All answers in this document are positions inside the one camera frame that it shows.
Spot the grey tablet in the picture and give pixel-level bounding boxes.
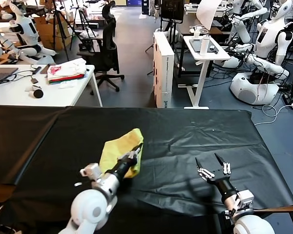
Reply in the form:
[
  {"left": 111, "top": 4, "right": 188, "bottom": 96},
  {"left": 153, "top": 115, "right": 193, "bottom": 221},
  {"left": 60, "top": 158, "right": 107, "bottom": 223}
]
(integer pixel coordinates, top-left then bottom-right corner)
[{"left": 189, "top": 38, "right": 219, "bottom": 54}]

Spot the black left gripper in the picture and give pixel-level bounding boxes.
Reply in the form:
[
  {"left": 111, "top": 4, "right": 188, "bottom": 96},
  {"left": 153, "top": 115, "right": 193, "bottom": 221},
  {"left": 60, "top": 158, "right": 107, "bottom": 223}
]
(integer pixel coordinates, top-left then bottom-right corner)
[{"left": 110, "top": 143, "right": 144, "bottom": 177}]

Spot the stack of folded clothes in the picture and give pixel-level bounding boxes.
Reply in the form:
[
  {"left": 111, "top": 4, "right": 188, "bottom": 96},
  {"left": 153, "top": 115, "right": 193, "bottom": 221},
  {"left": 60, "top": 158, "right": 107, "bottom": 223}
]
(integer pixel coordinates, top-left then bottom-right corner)
[{"left": 47, "top": 58, "right": 87, "bottom": 85}]

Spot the white water bottle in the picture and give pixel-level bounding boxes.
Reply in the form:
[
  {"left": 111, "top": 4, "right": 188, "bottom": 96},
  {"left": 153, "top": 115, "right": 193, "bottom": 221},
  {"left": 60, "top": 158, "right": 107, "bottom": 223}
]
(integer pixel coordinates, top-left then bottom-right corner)
[{"left": 200, "top": 34, "right": 211, "bottom": 57}]

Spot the black monitor on stand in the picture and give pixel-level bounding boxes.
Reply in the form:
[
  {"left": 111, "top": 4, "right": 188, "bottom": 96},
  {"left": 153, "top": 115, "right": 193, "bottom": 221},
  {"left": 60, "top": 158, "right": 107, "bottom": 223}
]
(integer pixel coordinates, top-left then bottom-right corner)
[{"left": 159, "top": 0, "right": 185, "bottom": 34}]

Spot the white plastic bag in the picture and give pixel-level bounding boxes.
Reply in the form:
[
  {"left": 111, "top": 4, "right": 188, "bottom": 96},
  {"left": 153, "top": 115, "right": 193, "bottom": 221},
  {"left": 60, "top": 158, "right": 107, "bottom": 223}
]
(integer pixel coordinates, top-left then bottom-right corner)
[{"left": 59, "top": 80, "right": 78, "bottom": 89}]

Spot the white handheld controller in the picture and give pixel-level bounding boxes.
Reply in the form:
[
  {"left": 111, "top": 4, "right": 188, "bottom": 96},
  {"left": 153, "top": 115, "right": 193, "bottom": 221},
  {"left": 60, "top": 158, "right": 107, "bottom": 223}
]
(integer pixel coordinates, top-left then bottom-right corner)
[{"left": 25, "top": 84, "right": 42, "bottom": 93}]

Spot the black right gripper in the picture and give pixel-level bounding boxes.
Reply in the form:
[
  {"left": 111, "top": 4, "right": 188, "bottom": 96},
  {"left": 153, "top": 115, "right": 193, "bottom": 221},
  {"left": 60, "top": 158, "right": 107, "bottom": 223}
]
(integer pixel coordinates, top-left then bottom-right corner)
[{"left": 195, "top": 153, "right": 238, "bottom": 199}]

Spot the grey laptop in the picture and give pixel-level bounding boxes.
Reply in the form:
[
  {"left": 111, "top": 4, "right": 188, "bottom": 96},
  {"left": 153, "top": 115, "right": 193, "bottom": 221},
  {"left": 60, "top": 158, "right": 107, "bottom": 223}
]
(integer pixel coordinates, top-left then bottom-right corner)
[{"left": 0, "top": 67, "right": 19, "bottom": 85}]

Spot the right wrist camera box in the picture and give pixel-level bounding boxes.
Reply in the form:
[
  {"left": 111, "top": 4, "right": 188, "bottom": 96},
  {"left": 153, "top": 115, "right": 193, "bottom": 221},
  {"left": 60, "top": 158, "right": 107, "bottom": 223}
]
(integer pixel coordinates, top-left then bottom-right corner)
[{"left": 236, "top": 189, "right": 255, "bottom": 210}]

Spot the white humanoid robot right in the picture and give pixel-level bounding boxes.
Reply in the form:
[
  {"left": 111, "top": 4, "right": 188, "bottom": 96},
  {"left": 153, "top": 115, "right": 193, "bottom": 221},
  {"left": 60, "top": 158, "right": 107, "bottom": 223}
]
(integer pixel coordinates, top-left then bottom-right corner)
[{"left": 230, "top": 0, "right": 293, "bottom": 106}]

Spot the black office chair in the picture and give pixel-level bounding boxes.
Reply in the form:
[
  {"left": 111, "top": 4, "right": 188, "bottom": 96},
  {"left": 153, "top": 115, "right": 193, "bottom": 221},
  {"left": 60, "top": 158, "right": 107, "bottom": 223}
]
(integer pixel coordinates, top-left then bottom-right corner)
[{"left": 77, "top": 0, "right": 125, "bottom": 96}]

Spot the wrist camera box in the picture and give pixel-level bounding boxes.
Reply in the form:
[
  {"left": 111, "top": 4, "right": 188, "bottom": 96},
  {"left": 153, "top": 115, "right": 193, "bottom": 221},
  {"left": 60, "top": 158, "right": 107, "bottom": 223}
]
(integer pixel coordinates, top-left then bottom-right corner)
[
  {"left": 80, "top": 162, "right": 103, "bottom": 182},
  {"left": 236, "top": 189, "right": 255, "bottom": 210}
]

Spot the white curved board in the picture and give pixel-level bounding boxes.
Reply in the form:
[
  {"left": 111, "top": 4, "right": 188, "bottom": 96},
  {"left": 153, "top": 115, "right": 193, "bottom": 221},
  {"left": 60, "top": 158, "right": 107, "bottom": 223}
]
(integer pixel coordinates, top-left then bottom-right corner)
[{"left": 196, "top": 0, "right": 222, "bottom": 31}]

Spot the small white standing desk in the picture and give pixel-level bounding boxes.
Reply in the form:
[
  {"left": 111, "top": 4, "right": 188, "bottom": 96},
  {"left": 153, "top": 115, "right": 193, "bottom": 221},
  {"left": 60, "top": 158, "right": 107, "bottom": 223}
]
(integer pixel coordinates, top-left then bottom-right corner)
[{"left": 177, "top": 35, "right": 231, "bottom": 110}]

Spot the large white desk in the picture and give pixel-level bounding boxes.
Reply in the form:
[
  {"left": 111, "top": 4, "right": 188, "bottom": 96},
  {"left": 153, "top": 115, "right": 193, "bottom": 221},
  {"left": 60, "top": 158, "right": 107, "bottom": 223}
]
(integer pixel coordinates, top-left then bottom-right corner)
[{"left": 0, "top": 63, "right": 103, "bottom": 107}]

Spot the small white device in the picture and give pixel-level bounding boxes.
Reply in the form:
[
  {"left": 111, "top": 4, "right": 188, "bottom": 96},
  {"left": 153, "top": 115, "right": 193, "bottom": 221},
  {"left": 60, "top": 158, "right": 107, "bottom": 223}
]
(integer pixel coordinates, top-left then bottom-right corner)
[{"left": 189, "top": 25, "right": 209, "bottom": 39}]

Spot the tall white cardboard box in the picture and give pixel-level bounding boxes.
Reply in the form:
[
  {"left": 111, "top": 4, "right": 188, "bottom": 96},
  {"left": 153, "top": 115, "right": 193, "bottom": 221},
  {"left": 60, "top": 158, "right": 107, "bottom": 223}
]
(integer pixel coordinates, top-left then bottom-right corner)
[{"left": 152, "top": 31, "right": 175, "bottom": 109}]

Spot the black camera tripod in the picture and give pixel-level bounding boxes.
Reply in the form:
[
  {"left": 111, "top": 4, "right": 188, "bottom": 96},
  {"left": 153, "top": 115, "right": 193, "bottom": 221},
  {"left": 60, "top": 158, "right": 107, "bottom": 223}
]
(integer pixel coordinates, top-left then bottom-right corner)
[
  {"left": 72, "top": 4, "right": 98, "bottom": 39},
  {"left": 52, "top": 0, "right": 84, "bottom": 61}
]

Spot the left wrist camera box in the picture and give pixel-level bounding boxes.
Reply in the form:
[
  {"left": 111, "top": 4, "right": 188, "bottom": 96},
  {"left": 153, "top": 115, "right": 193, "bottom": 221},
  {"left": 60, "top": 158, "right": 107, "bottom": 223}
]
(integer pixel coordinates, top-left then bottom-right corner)
[{"left": 80, "top": 162, "right": 103, "bottom": 182}]

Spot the white floor cable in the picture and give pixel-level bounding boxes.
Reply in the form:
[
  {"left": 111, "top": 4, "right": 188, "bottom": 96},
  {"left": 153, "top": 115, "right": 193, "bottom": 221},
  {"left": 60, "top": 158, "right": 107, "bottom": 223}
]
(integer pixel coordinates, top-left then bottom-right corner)
[{"left": 253, "top": 104, "right": 293, "bottom": 127}]

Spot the large brown cardboard box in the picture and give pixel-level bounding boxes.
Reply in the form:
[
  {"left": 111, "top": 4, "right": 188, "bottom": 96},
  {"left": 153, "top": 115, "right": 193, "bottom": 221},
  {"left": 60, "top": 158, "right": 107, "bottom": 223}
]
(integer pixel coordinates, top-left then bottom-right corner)
[{"left": 35, "top": 17, "right": 72, "bottom": 51}]

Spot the black table cover cloth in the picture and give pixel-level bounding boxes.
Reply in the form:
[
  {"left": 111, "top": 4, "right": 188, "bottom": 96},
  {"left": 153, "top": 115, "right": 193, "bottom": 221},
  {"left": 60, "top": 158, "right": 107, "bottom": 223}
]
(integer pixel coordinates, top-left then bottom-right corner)
[{"left": 0, "top": 104, "right": 293, "bottom": 234}]

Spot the white humanoid robot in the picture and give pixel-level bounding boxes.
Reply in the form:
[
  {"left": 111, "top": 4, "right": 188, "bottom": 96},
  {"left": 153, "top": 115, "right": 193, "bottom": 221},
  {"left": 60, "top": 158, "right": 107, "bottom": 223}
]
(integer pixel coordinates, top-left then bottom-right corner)
[
  {"left": 0, "top": 1, "right": 57, "bottom": 64},
  {"left": 212, "top": 0, "right": 269, "bottom": 69},
  {"left": 230, "top": 0, "right": 293, "bottom": 106}
]

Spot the yellow-green t-shirt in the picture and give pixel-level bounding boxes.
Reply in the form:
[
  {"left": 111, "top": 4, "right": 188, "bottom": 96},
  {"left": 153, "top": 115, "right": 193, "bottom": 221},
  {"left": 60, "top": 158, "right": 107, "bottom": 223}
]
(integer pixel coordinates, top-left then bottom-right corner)
[{"left": 99, "top": 128, "right": 145, "bottom": 179}]

